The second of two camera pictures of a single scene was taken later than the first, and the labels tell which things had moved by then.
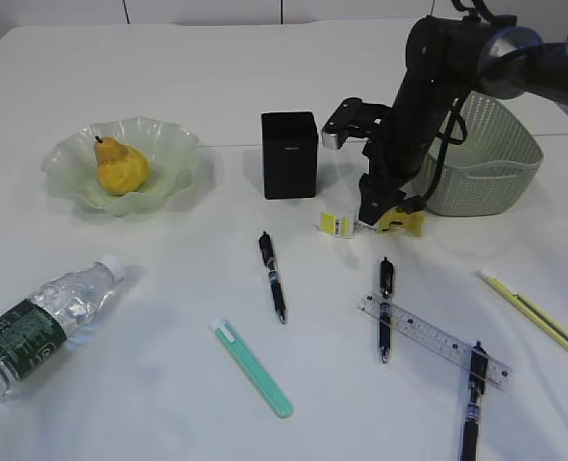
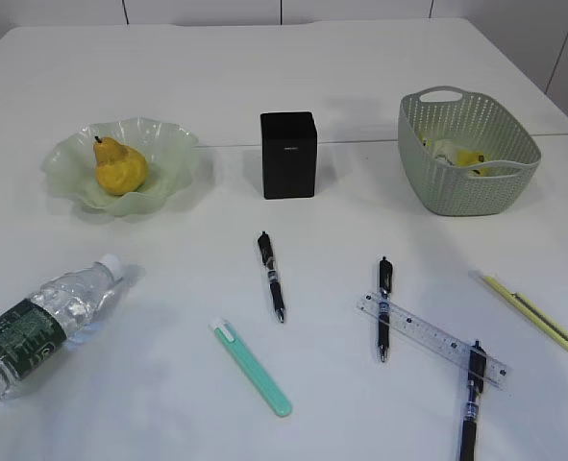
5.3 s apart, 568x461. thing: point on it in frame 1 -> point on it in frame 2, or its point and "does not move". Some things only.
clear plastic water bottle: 56,312 does not move
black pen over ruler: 478,381 does not move
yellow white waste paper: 342,226 -> 445,151
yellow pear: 120,169 does not move
